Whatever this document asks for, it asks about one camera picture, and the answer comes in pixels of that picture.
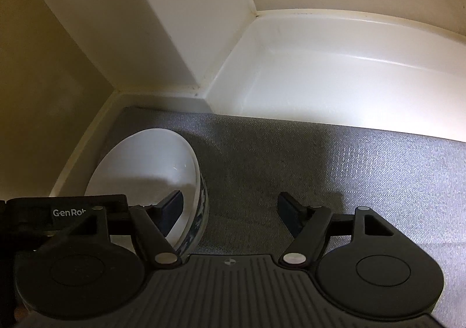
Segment white blue patterned bowl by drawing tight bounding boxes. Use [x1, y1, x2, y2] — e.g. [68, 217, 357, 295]
[85, 128, 209, 258]

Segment grey textured mat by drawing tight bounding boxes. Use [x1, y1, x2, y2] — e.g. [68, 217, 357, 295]
[103, 108, 465, 327]

